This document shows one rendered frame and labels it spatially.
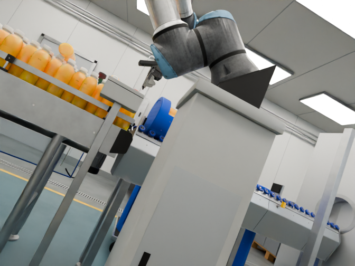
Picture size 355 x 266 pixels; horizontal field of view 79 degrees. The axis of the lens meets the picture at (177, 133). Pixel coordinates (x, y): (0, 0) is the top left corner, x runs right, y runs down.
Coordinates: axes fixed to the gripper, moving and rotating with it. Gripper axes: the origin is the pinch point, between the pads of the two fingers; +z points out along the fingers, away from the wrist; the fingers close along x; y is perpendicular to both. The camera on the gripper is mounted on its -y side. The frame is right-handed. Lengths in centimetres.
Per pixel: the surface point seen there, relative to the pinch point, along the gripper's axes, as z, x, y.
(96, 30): -168, 385, -106
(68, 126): 39.8, -7.3, -25.1
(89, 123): 34.2, -7.3, -17.0
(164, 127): 16.0, 2.8, 23.4
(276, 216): 38, 2, 139
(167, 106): 2.7, 3.2, 19.4
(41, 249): 95, -15, -10
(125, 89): 11.5, -18.4, -9.0
